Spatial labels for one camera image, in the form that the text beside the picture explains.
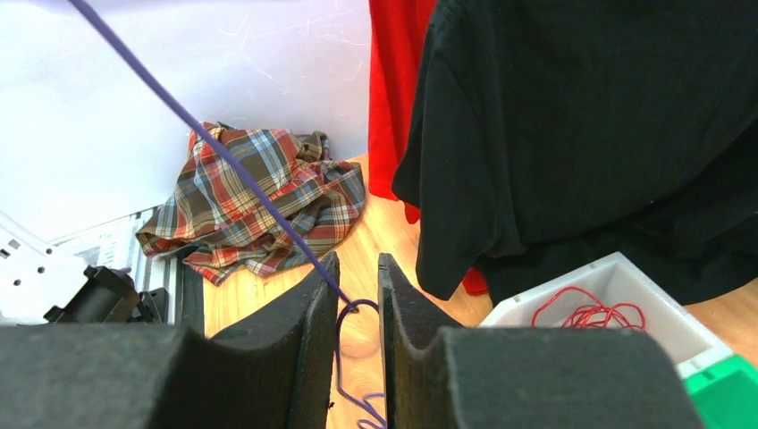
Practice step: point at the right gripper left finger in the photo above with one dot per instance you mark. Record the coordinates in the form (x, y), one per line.
(272, 369)

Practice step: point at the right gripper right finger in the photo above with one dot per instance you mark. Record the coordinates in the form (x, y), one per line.
(440, 374)

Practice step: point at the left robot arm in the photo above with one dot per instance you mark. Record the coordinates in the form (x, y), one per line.
(36, 274)

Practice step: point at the white plastic bin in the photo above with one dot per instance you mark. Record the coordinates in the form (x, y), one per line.
(614, 280)

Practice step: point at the plaid shirt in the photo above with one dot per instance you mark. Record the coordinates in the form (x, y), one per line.
(226, 226)

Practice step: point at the green plastic bin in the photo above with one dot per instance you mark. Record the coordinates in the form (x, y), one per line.
(725, 394)

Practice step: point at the black shirt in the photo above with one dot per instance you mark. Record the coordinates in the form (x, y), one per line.
(548, 134)

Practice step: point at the red shirt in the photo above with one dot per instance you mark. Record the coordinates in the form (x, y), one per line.
(398, 35)

